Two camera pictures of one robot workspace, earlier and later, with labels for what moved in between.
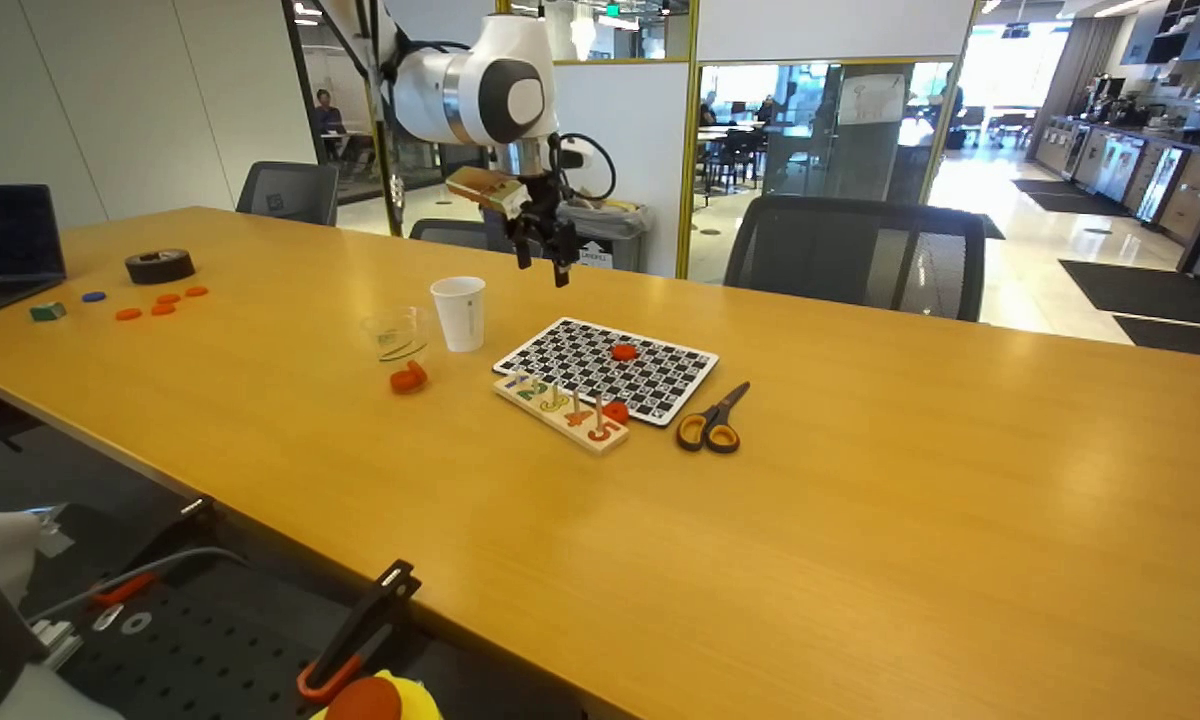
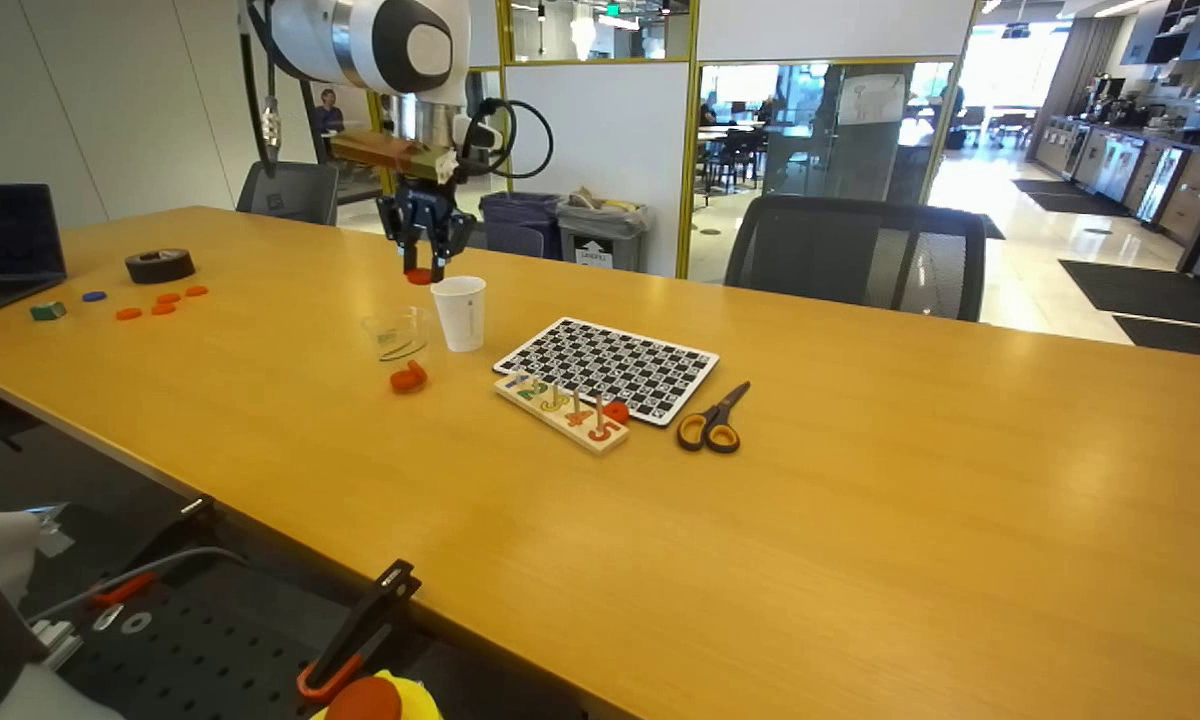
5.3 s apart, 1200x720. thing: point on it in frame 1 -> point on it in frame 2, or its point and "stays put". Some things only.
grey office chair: x=290 y=190 stays put
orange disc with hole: x=410 y=382 stays put
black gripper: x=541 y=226 -> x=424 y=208
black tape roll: x=163 y=266 stays put
